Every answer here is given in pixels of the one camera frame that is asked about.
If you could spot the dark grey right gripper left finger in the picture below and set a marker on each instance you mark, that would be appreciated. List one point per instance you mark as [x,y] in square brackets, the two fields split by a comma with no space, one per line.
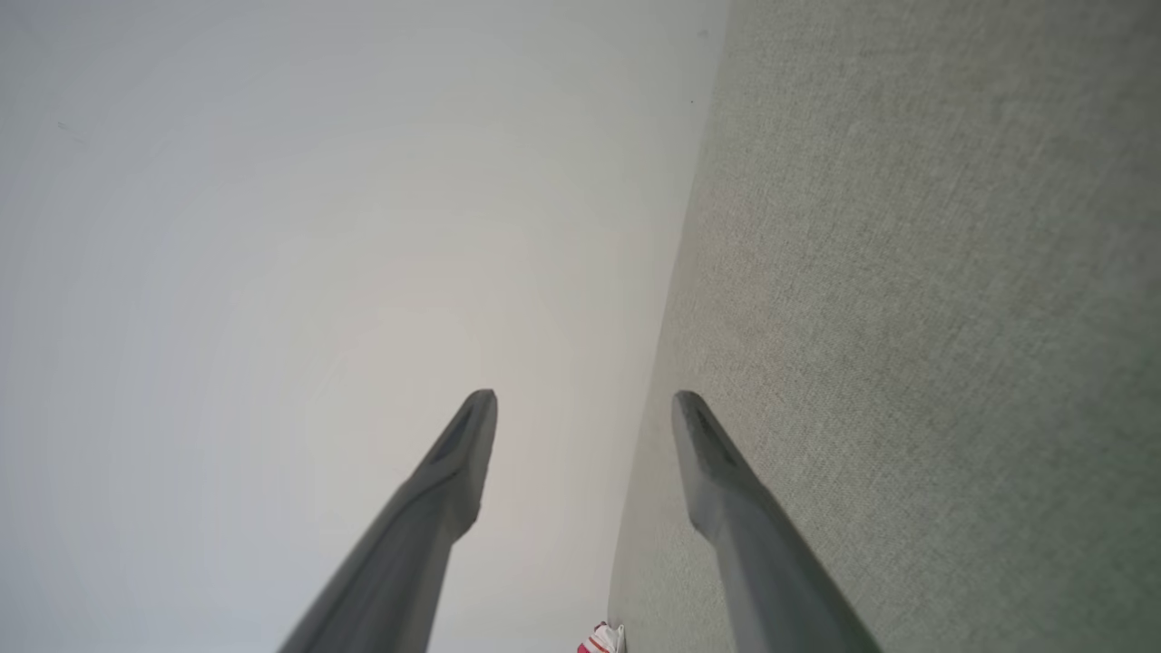
[417,526]

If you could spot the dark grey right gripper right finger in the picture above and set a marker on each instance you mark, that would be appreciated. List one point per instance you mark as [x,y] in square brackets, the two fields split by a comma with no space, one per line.
[771,562]

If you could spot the red towel with white stripe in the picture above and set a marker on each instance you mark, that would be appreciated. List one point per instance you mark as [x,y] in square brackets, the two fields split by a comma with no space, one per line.
[601,641]

